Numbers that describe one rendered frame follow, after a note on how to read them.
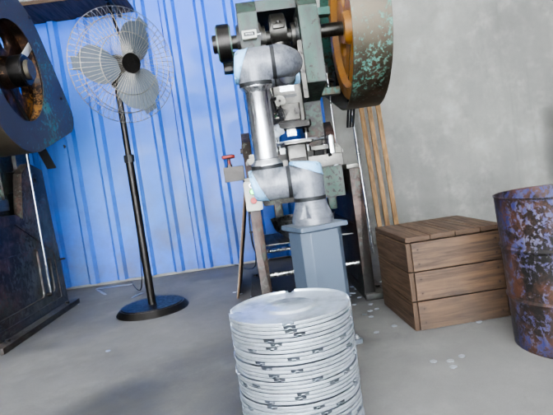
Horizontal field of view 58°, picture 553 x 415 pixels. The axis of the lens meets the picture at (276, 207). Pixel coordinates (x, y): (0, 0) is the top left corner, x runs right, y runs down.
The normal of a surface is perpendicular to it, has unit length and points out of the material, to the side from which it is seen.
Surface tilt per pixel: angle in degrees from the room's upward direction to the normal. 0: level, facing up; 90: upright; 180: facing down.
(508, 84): 90
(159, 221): 90
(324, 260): 90
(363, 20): 101
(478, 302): 90
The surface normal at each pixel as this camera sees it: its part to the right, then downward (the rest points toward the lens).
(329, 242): 0.36, 0.02
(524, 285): -0.94, 0.19
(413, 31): 0.05, 0.07
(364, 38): 0.10, 0.44
